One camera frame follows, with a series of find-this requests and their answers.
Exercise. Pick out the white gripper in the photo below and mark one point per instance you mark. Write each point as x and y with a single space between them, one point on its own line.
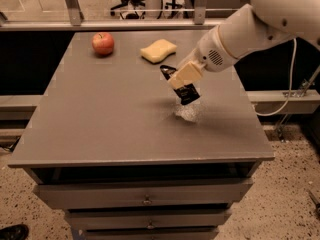
209 55

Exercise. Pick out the black rxbar chocolate bar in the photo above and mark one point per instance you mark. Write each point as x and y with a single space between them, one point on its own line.
186 92

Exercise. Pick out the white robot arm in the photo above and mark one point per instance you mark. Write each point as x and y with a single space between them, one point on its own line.
258 25

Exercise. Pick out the yellow sponge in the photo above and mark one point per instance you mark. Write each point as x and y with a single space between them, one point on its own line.
158 51

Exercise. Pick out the red apple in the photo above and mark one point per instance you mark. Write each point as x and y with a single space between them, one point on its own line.
103 43

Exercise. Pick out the grey drawer cabinet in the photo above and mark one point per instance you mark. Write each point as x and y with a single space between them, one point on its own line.
115 120

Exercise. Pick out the top grey drawer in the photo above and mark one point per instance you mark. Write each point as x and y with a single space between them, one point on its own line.
147 194

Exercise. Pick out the grey drawer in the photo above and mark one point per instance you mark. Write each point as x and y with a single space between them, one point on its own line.
149 219
147 194
200 233

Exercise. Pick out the middle grey drawer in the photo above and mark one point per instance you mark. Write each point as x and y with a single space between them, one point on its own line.
149 219

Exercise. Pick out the bottom grey drawer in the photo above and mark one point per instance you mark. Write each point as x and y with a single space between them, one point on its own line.
200 233

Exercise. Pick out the black shoe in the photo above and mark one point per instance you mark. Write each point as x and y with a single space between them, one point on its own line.
16 232

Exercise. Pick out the metal railing frame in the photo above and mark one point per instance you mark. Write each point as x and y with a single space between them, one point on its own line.
54 15

